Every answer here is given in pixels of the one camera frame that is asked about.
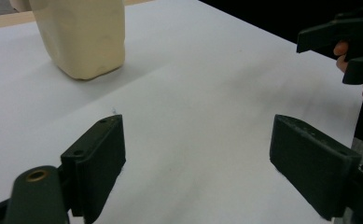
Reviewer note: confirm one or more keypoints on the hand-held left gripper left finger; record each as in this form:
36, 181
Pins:
95, 161

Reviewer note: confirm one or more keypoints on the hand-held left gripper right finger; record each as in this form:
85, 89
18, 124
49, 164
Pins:
316, 165

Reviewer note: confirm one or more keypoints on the beige square pen holder cup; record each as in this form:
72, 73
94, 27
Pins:
82, 37

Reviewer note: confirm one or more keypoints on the black curtain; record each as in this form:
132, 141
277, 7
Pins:
263, 12

